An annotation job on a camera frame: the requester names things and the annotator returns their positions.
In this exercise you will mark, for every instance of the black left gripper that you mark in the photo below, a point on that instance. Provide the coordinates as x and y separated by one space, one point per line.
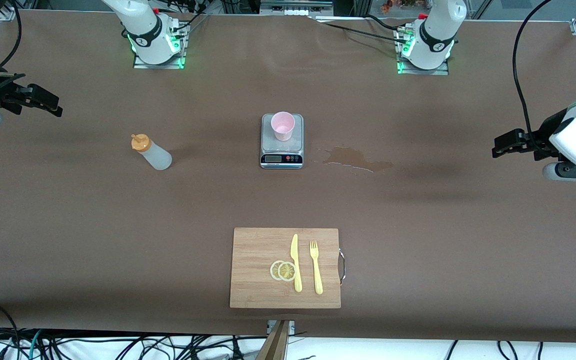
541 135

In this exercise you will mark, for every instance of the translucent sauce bottle orange cap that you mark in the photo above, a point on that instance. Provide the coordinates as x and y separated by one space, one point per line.
158 157

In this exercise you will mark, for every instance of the pink plastic cup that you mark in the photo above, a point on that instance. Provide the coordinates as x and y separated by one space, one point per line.
283 125

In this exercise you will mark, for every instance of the brown paper table cover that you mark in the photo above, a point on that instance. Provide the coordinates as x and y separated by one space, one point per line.
118 225

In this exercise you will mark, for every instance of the silver digital kitchen scale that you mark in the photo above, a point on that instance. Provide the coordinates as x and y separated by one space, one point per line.
288 147

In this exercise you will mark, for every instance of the yellow plastic fork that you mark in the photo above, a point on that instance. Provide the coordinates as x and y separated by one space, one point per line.
317 275

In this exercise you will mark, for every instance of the yellow plastic knife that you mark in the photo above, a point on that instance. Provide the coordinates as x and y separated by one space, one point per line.
296 270

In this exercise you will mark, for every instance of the white power strip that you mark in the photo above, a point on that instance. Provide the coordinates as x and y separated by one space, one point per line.
295 11

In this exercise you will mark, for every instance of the lemon slice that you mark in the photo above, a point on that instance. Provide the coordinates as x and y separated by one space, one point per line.
273 270
287 271

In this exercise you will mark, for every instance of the wooden cutting board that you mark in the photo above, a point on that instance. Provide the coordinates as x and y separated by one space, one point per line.
253 270

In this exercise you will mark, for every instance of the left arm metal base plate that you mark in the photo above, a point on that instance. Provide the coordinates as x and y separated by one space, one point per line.
438 72

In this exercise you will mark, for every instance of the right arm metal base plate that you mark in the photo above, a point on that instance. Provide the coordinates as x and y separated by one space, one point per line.
168 65

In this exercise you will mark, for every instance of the small metal bracket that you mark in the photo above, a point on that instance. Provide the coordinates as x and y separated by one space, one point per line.
292 327

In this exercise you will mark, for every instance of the wooden post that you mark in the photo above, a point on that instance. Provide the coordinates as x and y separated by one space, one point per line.
274 347

